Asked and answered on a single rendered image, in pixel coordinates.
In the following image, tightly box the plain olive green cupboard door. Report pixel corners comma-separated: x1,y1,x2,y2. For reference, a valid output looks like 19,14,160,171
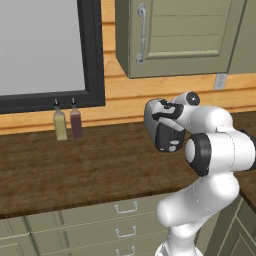
227,0,256,76

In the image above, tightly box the yellow oil bottle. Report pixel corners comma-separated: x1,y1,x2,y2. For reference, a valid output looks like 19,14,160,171
52,98,69,142

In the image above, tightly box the grey wall socket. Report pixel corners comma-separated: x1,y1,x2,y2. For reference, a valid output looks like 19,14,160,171
212,73,229,91

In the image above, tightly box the silver cupboard door handle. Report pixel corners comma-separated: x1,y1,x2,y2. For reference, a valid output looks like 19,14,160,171
135,3,148,66

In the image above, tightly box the silver and black toaster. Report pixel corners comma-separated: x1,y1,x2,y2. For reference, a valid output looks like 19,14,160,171
143,97,187,154

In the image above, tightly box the small olive green drawer front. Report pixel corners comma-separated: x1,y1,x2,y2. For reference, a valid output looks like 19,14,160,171
0,216,31,240

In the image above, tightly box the dark red bottle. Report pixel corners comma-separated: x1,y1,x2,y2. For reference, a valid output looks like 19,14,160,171
69,97,84,140

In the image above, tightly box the olive green corner cupboard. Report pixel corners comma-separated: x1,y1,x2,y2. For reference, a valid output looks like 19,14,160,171
203,195,256,256

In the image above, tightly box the black framed window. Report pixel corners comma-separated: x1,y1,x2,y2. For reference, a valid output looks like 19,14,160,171
0,0,107,115

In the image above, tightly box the silver drawer handle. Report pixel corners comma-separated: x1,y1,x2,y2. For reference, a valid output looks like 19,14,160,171
114,225,138,239
113,201,139,215
115,246,137,256

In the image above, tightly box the olive green base cupboard door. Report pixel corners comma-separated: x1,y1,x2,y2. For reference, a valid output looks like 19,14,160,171
0,233,38,256

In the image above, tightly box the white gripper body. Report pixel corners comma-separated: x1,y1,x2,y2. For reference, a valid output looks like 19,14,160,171
159,94,185,116

